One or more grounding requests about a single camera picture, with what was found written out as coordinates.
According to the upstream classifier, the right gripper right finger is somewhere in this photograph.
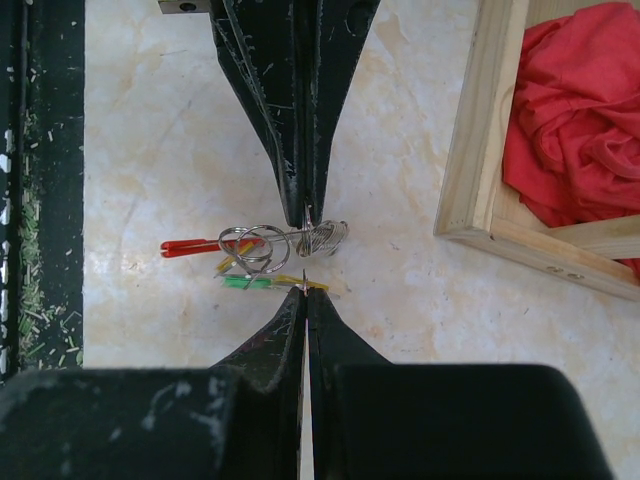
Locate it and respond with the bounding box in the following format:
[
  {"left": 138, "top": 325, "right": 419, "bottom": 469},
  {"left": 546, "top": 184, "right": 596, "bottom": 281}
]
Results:
[{"left": 307, "top": 290, "right": 613, "bottom": 479}]

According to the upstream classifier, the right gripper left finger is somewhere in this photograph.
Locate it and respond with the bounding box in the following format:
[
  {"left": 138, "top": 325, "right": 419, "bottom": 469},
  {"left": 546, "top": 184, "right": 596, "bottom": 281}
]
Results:
[{"left": 1, "top": 290, "right": 305, "bottom": 479}]

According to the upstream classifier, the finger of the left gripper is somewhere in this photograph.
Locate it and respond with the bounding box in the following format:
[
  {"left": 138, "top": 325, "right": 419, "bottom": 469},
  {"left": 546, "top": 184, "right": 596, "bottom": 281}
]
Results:
[{"left": 304, "top": 1, "right": 379, "bottom": 223}]

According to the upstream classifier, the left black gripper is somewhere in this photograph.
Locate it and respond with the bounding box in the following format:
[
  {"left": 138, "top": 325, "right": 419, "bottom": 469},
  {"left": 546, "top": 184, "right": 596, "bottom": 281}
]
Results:
[{"left": 157, "top": 0, "right": 304, "bottom": 226}]

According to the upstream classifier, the green tagged key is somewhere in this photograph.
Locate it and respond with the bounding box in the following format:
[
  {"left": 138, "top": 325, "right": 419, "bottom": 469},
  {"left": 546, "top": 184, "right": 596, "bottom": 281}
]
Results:
[{"left": 222, "top": 275, "right": 273, "bottom": 290}]

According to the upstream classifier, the yellow tagged key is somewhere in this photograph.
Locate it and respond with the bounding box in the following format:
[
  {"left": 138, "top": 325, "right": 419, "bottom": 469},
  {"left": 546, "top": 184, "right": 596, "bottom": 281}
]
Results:
[
  {"left": 216, "top": 241, "right": 257, "bottom": 277},
  {"left": 271, "top": 272, "right": 340, "bottom": 299}
]

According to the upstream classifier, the red handled metal key organizer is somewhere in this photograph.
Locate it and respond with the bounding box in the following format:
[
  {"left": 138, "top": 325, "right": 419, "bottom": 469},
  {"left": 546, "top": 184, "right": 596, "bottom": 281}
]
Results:
[{"left": 160, "top": 220, "right": 350, "bottom": 262}]

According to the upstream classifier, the wooden clothes rack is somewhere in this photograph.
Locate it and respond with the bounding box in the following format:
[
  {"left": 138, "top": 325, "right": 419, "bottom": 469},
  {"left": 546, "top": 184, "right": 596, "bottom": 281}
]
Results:
[{"left": 434, "top": 1, "right": 639, "bottom": 301}]

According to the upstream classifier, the red crumpled shirt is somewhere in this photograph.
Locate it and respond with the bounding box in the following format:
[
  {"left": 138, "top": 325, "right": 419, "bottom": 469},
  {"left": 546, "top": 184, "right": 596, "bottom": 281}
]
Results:
[{"left": 502, "top": 2, "right": 640, "bottom": 279}]

